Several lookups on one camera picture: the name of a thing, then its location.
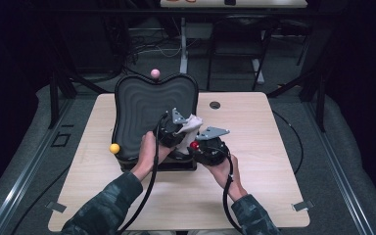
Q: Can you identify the pale table top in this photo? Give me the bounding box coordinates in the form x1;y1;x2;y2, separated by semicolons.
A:
160;0;308;9

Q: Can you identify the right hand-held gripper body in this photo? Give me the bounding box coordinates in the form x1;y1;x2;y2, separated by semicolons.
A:
195;126;231;166

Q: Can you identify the person's left hand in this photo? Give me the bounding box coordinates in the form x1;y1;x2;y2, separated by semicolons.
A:
130;130;172;181

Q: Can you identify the black tray base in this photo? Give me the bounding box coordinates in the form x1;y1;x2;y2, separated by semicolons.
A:
120;156;199;173

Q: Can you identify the person's right hand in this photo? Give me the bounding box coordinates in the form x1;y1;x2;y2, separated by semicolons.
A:
205;155;248;202

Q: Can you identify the hand-held gripper cable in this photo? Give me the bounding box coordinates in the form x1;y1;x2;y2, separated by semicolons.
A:
209;147;243;235
116;112;170;235

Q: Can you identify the tangle of floor cables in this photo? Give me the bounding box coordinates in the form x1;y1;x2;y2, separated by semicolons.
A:
125;30;184;62

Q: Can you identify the left hand-held gripper cable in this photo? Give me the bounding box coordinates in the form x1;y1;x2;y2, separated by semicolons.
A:
116;112;170;235

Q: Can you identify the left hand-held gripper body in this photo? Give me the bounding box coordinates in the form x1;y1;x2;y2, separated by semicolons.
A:
156;107;189;149

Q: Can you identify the right hand-held gripper cable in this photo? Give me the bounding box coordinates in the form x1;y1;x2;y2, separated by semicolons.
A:
209;147;243;235

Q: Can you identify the black metal frame stand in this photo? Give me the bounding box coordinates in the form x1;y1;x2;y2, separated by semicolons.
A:
47;63;112;130
266;65;327;133

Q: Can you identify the black wavy ridged tray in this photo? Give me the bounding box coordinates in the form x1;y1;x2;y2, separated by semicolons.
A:
112;72;200;163

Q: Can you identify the dark curtain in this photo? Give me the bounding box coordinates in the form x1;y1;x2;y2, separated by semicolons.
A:
0;0;50;205
326;0;376;210

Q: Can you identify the black floor cable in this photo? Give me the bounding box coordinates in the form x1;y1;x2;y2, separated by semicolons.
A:
271;110;305;175
11;165;71;235
121;63;145;76

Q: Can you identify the grey tape piece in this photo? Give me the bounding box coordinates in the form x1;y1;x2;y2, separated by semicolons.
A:
45;201;68;213
291;200;315;212

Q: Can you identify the white table leg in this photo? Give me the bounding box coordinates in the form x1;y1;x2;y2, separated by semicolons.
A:
178;17;190;75
253;30;265;85

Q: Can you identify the aluminium floor rail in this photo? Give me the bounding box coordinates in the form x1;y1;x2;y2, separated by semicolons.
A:
305;97;376;235
0;97;74;235

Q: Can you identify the black chair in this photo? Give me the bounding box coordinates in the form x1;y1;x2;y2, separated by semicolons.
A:
206;14;280;92

